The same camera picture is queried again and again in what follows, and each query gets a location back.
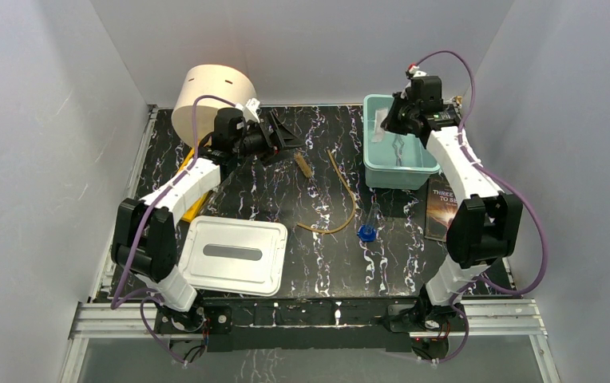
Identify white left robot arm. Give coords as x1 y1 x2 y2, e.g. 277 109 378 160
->
110 106 304 332

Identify metal crucible tongs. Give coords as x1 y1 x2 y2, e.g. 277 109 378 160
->
392 135 405 167

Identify tan test tube brush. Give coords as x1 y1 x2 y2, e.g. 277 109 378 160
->
294 152 314 180

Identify brown paperback book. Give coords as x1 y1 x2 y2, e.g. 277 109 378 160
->
426 175 458 242

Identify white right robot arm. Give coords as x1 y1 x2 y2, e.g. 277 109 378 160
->
381 71 523 330

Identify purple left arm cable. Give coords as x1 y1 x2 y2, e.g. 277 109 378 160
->
110 95 237 365

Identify yellow test tube rack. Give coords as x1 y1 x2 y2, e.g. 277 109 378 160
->
176 149 212 223

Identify beige cylindrical container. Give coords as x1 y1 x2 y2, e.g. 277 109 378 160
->
172 64 260 147

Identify aluminium frame rail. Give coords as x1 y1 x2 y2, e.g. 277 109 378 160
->
69 299 548 339

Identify blue capped clear tube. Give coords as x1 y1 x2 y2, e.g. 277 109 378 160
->
357 202 380 243

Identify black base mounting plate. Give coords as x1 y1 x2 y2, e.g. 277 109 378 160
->
156 297 465 357

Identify tan rubber tube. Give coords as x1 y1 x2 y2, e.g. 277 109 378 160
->
297 150 358 235

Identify mint green plastic bin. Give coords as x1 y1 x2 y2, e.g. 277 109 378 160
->
362 94 441 190

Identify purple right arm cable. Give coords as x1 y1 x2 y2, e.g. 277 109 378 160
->
410 50 549 365

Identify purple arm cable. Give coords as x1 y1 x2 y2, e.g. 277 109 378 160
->
410 50 549 365
110 95 237 365

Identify white paper packet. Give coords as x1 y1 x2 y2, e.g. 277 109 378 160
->
370 108 389 143

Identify white rectangular bin lid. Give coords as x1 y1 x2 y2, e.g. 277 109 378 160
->
179 216 288 297

